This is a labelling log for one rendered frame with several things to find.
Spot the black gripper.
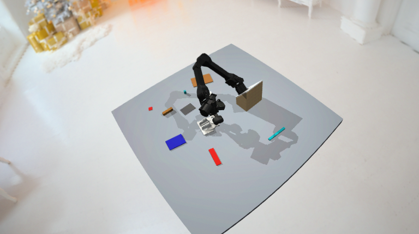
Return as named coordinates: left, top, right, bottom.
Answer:
left=209, top=106, right=224, bottom=125

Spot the red flat bar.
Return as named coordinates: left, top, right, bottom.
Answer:
left=209, top=148, right=221, bottom=166

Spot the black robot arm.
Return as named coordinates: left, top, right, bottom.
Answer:
left=193, top=53, right=248, bottom=117

